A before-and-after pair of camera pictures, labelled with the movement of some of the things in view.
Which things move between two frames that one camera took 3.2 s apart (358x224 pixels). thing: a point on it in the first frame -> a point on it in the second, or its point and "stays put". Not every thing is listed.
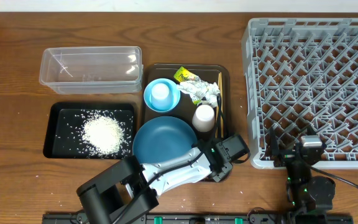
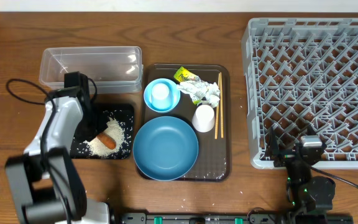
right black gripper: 285,156 stays put
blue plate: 161,137 stays put
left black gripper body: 219,149 -> 87,128
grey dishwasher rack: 302,72 stays put
